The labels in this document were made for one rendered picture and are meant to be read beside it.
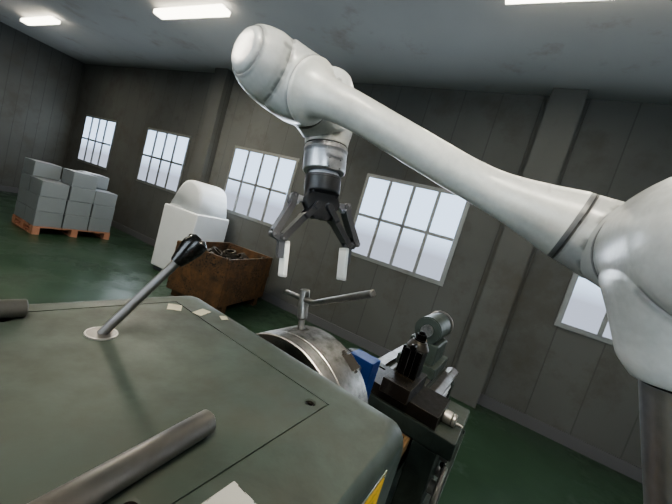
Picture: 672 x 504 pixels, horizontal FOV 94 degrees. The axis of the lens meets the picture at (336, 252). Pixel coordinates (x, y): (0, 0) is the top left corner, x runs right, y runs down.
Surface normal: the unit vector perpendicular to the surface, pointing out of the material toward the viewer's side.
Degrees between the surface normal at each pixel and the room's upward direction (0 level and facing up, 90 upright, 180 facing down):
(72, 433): 0
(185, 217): 90
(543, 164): 90
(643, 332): 122
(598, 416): 90
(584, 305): 90
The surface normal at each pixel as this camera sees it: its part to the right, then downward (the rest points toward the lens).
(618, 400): -0.45, -0.04
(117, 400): 0.29, -0.95
